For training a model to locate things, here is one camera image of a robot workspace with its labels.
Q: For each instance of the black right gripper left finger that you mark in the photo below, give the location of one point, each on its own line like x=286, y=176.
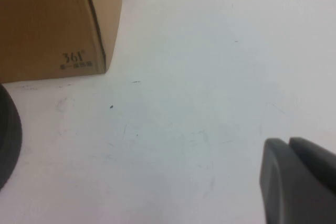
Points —
x=288, y=187

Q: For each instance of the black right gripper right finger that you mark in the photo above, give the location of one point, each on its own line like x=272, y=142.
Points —
x=317, y=157

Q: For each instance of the black knit sneaker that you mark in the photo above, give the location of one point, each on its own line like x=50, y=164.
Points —
x=9, y=134

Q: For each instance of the brown cardboard shoe box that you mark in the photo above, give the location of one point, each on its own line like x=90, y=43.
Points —
x=47, y=24

